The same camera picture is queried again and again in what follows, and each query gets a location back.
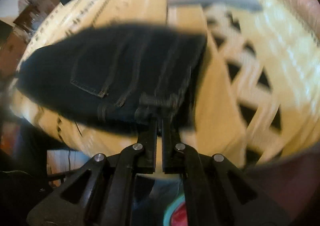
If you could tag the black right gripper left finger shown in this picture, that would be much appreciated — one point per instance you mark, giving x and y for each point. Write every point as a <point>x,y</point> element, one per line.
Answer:
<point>147,157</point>

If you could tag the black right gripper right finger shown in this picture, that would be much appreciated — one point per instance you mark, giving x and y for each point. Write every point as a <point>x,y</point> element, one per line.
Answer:
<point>171,157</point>

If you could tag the dark blue denim pants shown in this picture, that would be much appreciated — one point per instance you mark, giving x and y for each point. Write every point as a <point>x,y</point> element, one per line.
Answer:
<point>119,78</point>

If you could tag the yellow patterned bed sheet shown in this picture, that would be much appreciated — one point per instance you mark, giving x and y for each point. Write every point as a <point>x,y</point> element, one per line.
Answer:
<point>257,87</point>

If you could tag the cardboard boxes stack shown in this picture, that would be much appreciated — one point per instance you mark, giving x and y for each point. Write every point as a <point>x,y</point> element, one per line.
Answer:
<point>19,21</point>

